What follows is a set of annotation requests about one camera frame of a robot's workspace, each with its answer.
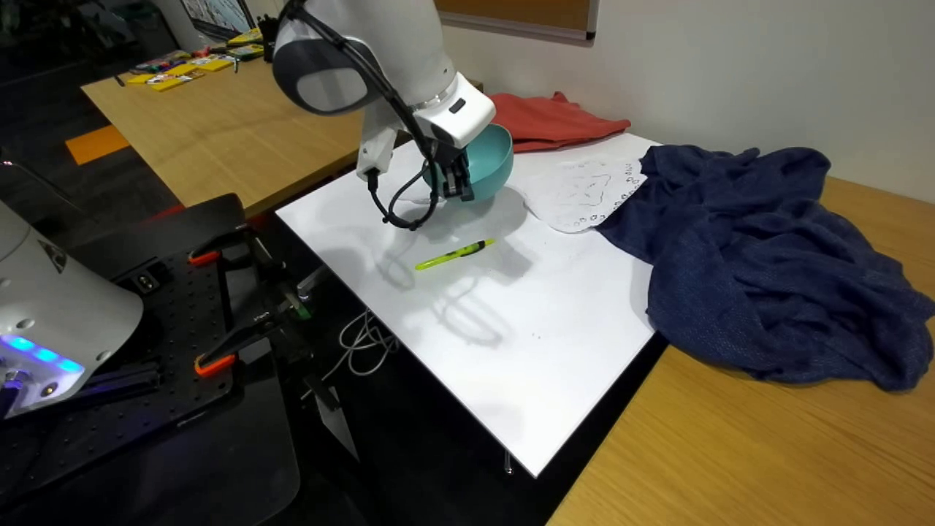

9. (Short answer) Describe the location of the cork board with metal frame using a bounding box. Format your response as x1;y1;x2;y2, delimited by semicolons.
433;0;598;47

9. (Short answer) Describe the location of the wooden table beside cloth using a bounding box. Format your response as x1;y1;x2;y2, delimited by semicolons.
545;173;935;526

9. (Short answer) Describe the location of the blue bowl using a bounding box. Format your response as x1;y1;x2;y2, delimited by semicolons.
452;122;516;205

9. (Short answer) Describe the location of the black clamp with orange tips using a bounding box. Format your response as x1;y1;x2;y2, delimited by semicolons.
187;227;277;272
190;299;306;383

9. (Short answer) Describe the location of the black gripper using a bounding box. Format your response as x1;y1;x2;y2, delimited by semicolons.
423;131;482;205

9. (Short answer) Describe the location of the orange cloth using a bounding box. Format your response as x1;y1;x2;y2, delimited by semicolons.
488;90;634;155

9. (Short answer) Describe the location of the wooden table with tools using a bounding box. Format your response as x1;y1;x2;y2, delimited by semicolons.
79;53;369;220

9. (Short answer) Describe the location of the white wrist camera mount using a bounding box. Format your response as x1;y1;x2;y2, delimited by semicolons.
354;122;407;182

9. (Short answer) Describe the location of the white cable bundle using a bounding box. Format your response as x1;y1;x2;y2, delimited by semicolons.
320;307;393;383

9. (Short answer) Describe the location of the yellow marker pen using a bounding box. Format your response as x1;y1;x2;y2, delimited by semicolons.
411;236;497;275

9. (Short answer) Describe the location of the white device with lights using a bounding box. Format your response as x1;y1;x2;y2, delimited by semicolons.
0;190;331;471

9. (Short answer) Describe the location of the orange floor mat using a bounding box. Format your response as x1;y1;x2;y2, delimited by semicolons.
60;122;130;170

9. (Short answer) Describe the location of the yellow tool pile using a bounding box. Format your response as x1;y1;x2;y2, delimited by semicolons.
117;25;269;97

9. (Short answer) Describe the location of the white patterned cloth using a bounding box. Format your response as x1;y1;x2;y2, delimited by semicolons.
523;144;655;236

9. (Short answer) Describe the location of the navy blue cloth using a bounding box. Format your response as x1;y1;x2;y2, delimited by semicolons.
596;144;935;395

